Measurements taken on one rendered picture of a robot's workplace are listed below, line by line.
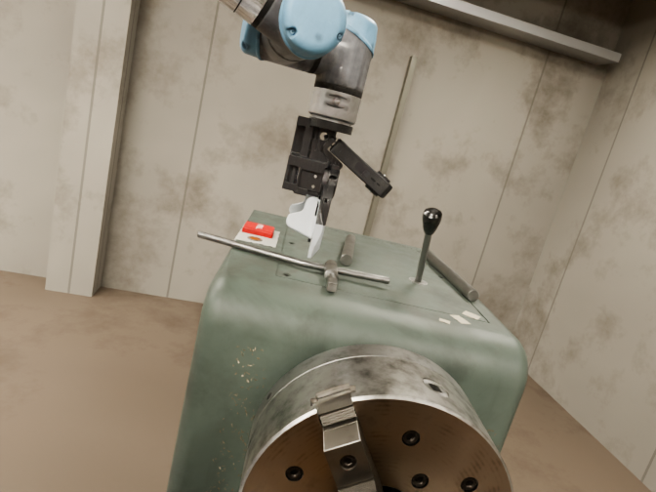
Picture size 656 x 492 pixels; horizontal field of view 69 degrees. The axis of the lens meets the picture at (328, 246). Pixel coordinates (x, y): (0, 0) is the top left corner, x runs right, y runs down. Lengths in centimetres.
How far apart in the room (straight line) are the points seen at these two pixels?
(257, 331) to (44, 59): 325
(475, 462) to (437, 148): 332
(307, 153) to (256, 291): 23
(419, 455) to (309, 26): 48
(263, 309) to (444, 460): 29
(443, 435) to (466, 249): 352
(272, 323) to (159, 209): 302
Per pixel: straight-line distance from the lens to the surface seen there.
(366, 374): 56
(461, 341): 72
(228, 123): 351
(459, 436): 57
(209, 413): 72
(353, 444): 50
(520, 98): 405
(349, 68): 73
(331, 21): 57
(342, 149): 73
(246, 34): 70
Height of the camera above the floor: 148
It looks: 13 degrees down
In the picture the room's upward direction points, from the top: 14 degrees clockwise
